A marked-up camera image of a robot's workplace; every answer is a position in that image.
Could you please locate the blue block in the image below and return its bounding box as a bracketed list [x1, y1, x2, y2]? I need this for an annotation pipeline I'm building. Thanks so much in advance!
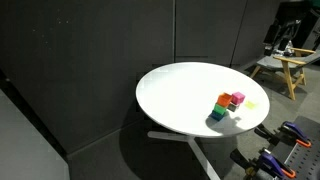
[209, 110, 226, 122]

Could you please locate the green block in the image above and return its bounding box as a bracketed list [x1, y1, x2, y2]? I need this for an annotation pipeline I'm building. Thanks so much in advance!
[212, 103, 228, 116]

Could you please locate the purple block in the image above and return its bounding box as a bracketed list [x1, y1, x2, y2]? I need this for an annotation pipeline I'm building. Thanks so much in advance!
[231, 91, 246, 105]

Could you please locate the orange block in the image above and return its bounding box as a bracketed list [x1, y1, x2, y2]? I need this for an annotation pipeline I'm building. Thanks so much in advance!
[216, 92, 233, 108]

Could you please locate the wooden stool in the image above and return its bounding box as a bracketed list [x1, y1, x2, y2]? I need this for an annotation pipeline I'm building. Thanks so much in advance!
[249, 47, 320, 101]

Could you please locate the grey block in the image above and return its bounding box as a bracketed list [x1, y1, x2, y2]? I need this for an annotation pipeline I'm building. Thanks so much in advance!
[227, 102, 241, 113]

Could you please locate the white table base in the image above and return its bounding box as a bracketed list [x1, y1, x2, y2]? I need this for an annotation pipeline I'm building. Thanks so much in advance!
[147, 130, 221, 180]

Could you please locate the yellow-green block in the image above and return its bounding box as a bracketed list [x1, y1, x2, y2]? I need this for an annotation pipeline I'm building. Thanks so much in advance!
[244, 100, 259, 110]

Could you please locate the purple clamp with orange tip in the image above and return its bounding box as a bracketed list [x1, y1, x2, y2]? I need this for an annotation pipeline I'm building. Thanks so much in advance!
[254, 120, 313, 149]
[229, 148, 297, 180]

